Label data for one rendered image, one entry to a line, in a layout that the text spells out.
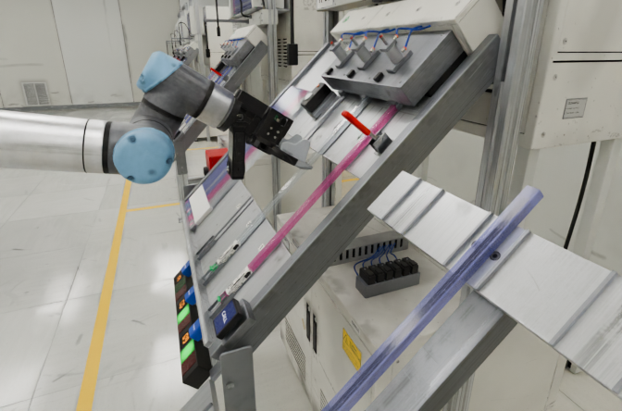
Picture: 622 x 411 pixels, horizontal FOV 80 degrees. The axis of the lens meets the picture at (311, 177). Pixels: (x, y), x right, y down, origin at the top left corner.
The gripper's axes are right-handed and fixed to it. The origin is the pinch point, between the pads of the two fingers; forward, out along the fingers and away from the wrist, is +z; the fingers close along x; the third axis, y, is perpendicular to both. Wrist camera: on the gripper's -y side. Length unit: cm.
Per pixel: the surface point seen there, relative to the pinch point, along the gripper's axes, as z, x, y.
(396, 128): 4.4, -15.4, 15.3
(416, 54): 1.3, -13.5, 28.2
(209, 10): -1, 449, 84
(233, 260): -4.6, -3.0, -23.7
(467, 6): 1.4, -19.0, 37.3
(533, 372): 82, -21, -18
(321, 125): 3.2, 9.6, 10.1
